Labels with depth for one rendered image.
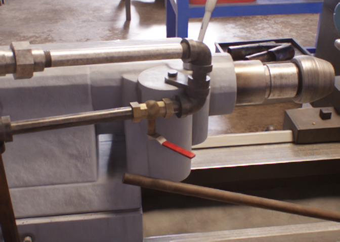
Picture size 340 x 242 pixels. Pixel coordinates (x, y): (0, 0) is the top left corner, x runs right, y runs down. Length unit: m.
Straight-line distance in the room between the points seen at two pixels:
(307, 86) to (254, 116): 2.11
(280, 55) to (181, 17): 0.72
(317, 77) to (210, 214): 0.43
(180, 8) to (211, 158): 1.62
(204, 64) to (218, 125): 2.21
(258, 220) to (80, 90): 0.56
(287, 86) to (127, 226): 0.37
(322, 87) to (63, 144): 0.46
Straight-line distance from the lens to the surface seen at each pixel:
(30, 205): 0.88
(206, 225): 1.16
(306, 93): 0.94
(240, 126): 2.93
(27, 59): 0.63
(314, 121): 1.28
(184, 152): 0.72
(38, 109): 0.84
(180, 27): 2.73
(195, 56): 0.72
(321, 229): 1.00
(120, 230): 0.88
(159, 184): 0.77
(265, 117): 3.04
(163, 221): 1.17
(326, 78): 0.95
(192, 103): 0.75
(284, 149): 1.23
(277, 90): 0.93
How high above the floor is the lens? 1.50
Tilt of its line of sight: 30 degrees down
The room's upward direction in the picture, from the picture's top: straight up
